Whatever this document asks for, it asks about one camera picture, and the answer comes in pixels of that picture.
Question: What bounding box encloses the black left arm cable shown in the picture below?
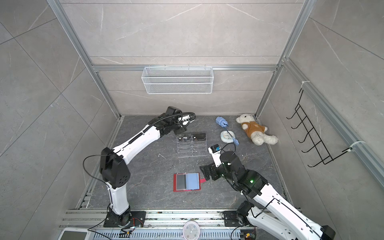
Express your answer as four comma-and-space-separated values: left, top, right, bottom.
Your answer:
143, 112, 196, 133

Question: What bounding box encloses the clear acrylic organizer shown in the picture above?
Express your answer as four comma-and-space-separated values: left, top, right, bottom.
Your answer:
176, 133, 208, 158

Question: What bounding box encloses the white round clock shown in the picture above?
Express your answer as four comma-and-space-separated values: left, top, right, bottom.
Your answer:
183, 221, 201, 240

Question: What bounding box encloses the blue plastic bottle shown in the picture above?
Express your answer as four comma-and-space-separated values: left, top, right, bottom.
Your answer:
215, 116, 228, 128

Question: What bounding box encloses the red card holder wallet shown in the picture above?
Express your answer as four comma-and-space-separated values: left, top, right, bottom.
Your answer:
173, 173, 206, 192

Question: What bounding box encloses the blue credit card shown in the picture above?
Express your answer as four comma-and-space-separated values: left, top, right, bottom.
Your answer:
186, 173, 201, 191

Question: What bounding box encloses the white wire mesh basket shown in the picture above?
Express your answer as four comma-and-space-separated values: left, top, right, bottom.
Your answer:
142, 67, 214, 95

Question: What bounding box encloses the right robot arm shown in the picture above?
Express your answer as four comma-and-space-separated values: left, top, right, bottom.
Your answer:
200, 148, 336, 240

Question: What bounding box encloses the grey credit card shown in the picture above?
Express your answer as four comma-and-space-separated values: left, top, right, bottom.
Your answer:
175, 174, 187, 191

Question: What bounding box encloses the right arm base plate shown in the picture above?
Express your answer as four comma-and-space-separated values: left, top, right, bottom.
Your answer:
222, 211, 242, 227

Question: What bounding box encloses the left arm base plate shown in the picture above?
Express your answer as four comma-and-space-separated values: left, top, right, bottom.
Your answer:
103, 211, 147, 228

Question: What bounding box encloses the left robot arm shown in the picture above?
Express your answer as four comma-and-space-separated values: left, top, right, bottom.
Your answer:
82, 106, 196, 227

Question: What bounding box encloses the white tablet device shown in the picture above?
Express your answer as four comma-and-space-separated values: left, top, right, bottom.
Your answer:
58, 227, 91, 240

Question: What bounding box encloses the black wall hook rack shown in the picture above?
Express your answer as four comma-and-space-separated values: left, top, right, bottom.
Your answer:
286, 89, 353, 168

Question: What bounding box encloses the white teddy bear brown shirt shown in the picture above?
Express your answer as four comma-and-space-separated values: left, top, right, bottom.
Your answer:
236, 114, 279, 146

